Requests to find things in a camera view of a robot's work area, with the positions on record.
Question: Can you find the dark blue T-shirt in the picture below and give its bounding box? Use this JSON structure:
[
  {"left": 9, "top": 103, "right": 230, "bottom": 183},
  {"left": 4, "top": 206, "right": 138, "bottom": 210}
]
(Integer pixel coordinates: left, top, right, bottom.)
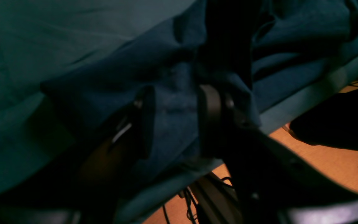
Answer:
[{"left": 41, "top": 0, "right": 358, "bottom": 184}]

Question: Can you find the light blue table cloth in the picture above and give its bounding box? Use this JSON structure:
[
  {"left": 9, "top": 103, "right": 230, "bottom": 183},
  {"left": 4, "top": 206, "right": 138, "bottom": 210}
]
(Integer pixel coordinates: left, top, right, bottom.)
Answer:
[{"left": 0, "top": 0, "right": 358, "bottom": 224}]

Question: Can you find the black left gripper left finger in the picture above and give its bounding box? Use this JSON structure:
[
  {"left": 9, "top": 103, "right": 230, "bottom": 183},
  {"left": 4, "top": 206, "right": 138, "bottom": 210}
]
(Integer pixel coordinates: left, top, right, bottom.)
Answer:
[{"left": 0, "top": 86, "right": 155, "bottom": 224}]

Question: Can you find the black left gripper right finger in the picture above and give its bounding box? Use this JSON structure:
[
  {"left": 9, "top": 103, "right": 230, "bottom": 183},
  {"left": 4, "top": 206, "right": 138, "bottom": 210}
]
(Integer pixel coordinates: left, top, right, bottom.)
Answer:
[{"left": 198, "top": 85, "right": 358, "bottom": 224}]

